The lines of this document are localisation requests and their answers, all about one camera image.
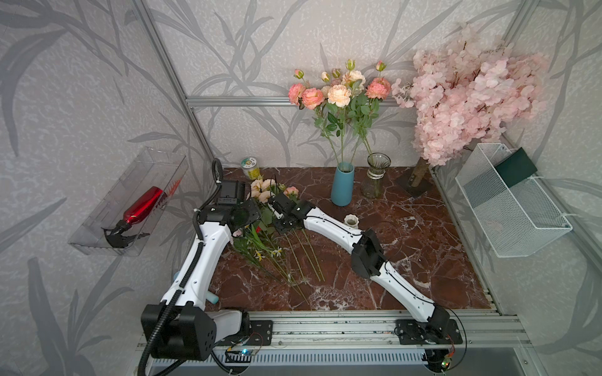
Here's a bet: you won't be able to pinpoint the pink peach rose stem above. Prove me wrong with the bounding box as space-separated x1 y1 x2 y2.
288 69 342 164

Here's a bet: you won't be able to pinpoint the cream rose cluster stem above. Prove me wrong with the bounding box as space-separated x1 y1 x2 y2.
315 59 366 165

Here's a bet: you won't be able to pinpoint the cream peach rose stem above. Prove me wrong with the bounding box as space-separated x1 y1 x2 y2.
352 104 378 154

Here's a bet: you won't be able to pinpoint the single pink rose stem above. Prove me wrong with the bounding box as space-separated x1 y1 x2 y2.
347 61 391 161

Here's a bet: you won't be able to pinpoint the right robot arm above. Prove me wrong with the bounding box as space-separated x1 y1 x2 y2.
268 193 450 344

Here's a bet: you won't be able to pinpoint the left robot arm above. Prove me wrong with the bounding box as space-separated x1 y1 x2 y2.
136 159 260 375

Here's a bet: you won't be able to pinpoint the teal ceramic vase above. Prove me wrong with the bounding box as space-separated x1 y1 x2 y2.
331 162 354 207

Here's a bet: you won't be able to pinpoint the small white yellow flowers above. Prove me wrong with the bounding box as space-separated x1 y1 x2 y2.
254 248 283 262

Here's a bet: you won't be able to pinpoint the white ribbed vase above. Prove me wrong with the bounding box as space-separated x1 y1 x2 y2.
343 215 359 229

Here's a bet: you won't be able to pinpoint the clear glass vase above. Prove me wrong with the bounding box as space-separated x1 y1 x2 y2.
361 153 391 199

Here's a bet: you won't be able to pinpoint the small pink rose stem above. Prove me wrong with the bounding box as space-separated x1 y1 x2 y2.
284 186 325 282

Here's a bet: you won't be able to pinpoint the pale peach rose cluster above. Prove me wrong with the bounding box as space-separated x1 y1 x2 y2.
248 178 313 288

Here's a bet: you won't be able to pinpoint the small tape roll jar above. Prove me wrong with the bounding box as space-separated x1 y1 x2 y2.
241 157 261 180

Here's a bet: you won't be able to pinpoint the teal plastic scraper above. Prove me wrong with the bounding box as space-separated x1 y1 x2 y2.
173 272 219 304

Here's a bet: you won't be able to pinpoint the pink cherry blossom tree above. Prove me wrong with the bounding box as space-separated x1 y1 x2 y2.
391 24 550 198

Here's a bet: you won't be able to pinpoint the dark green card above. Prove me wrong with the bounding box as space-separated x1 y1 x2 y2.
494 148 538 188

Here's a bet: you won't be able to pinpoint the clear plastic wall bin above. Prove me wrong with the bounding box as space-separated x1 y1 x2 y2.
68 147 188 257

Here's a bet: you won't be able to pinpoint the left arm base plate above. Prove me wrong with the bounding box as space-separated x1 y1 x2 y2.
245 320 274 346

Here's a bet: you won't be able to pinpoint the aluminium front rail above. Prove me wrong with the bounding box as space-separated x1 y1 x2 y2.
135 309 532 351

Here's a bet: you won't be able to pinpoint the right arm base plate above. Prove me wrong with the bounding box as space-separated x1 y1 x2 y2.
393 320 464 346

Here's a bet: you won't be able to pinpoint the white wire mesh basket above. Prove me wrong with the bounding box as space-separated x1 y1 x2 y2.
456 144 573 258

